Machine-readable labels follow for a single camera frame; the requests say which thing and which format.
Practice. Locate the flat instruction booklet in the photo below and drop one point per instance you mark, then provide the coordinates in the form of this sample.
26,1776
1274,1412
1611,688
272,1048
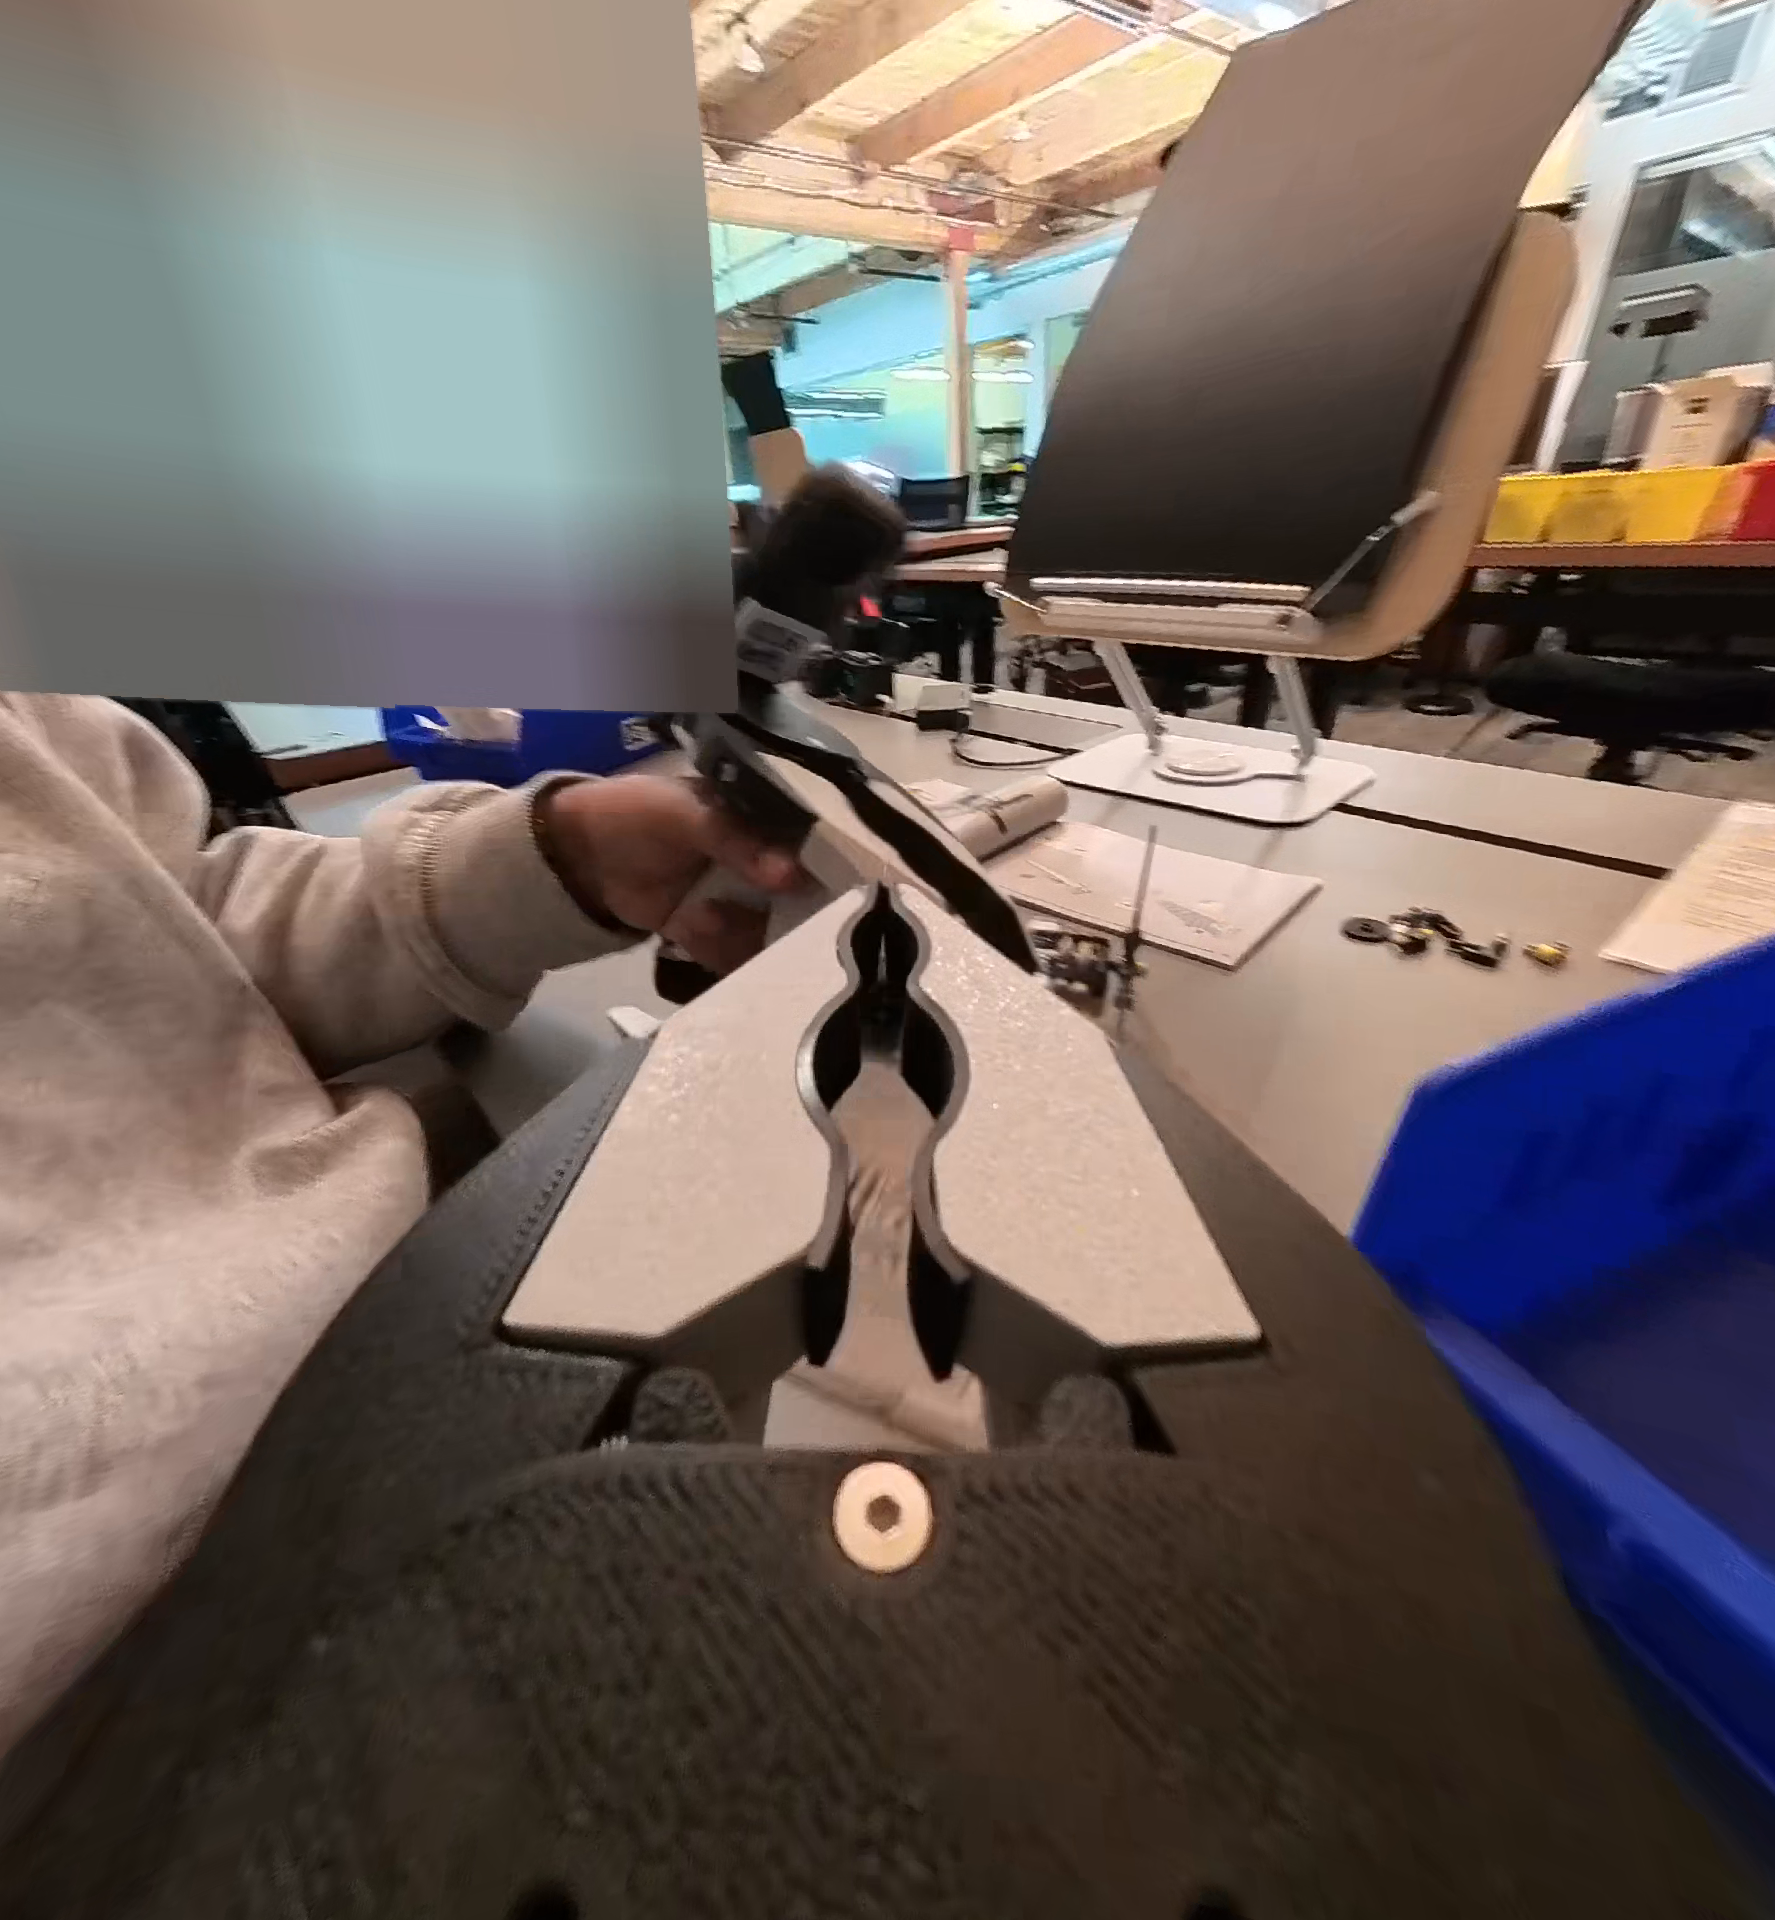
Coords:
1217,909

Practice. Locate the grey flat pad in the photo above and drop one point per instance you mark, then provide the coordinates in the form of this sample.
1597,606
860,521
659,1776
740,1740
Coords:
1052,724

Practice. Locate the yellow storage bin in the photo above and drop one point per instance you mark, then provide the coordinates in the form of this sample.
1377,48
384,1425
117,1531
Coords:
1555,509
1688,507

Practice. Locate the loose lego pieces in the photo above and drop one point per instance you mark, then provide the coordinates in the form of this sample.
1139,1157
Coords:
1427,930

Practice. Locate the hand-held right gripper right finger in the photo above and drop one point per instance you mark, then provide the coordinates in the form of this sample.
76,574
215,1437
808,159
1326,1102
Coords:
1083,1202

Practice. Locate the black office chair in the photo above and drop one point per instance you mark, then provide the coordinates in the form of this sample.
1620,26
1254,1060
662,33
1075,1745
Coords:
1637,700

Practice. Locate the tablet on white stand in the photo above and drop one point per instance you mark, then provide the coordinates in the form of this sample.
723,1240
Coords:
1278,303

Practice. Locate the slim wooden post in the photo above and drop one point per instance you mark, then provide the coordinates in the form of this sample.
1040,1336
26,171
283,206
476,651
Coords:
961,377

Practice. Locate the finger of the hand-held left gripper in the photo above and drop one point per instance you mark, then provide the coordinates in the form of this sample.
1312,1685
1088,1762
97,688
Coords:
827,817

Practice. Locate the crumpled white paper bags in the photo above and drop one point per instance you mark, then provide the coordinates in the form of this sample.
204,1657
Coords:
481,724

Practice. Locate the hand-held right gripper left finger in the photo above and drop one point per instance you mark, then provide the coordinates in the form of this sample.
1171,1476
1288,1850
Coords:
662,1202

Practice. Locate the person's left hand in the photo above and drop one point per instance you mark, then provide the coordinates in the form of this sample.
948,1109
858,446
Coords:
625,848

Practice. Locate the grey power adapter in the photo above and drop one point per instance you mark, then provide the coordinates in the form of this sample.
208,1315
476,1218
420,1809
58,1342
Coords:
948,706

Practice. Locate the person's left forearm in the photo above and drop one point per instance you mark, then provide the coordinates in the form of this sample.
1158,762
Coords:
410,902

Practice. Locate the thick folded instruction booklet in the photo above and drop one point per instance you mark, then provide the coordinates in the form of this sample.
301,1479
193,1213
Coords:
1014,811

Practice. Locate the printed paper sheet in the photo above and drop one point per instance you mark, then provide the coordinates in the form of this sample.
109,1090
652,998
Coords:
1744,885

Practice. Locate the tagged blue plastic bin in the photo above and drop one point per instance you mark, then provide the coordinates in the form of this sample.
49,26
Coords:
575,742

